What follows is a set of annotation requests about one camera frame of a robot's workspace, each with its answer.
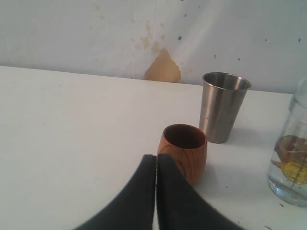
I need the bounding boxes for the gold coins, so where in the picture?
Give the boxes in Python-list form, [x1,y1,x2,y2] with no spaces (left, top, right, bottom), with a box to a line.
[271,135,307,185]

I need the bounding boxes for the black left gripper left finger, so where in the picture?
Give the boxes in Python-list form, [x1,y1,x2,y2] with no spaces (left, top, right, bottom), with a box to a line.
[77,155,156,230]

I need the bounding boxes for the clear glass with amber liquid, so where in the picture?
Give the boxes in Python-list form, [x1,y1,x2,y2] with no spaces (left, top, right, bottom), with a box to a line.
[268,95,307,207]

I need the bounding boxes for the stainless steel cup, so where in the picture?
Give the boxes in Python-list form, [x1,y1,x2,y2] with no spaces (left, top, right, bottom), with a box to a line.
[199,72,251,143]

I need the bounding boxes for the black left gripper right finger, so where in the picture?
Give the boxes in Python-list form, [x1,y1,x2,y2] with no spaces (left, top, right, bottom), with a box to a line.
[156,154,240,230]

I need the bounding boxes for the brown wooden cup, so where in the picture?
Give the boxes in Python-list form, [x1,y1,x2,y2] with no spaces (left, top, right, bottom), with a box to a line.
[157,124,207,185]

